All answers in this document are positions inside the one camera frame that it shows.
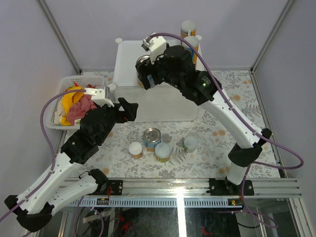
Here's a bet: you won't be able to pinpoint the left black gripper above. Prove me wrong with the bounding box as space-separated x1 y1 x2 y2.
98 98 139 145

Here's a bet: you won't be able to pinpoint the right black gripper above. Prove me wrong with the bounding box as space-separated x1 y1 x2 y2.
135 51 183 90

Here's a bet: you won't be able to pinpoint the blue can pull-tab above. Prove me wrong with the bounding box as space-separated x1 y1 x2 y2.
143 127 161 152
135 55 151 90

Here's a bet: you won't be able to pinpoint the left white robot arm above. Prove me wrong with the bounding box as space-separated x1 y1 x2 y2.
4 98 138 233

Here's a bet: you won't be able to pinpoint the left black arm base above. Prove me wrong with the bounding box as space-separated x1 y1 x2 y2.
79 169 123 197

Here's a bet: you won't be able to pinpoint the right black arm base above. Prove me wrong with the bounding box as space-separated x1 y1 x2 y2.
206 178 254 196

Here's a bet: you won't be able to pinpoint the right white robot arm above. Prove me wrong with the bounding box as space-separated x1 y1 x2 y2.
135 45 272 195

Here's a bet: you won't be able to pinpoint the white plastic storage cabinet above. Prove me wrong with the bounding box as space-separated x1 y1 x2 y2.
114 39 205 122

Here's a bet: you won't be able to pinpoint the short can white lid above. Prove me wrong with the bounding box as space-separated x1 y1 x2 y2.
128 142 143 159

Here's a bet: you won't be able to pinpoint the pink cloth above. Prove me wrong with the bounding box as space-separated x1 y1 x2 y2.
61 92 97 126

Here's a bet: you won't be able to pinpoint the white plastic laundry basket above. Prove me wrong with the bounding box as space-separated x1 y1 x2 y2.
45 75 106 130

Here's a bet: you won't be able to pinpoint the short can clear lid front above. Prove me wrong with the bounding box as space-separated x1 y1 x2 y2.
155 142 171 162

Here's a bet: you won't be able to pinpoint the yellow cloth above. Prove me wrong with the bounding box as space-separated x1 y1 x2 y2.
61 92 84 125

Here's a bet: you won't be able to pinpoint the white patterned cloth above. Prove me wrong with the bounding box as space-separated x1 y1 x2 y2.
54 101 69 126

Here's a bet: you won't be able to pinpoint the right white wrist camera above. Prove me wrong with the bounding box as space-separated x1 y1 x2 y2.
142 32 167 65

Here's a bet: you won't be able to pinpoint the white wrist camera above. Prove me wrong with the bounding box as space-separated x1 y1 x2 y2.
142 32 167 65
84 85 114 107

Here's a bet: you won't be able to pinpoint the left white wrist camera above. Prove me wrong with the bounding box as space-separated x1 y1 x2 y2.
84 85 114 107

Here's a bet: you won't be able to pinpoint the aluminium front rail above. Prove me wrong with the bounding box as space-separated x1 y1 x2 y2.
58 178 302 208

